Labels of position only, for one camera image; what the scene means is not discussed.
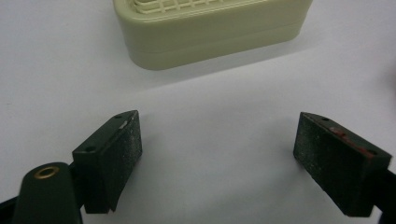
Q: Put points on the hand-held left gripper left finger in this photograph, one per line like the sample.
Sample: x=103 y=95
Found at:
x=107 y=161

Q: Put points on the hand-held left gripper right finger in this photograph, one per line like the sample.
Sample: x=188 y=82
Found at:
x=339 y=165

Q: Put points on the pale green plastic soap dish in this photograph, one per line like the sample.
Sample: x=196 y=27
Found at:
x=214 y=34

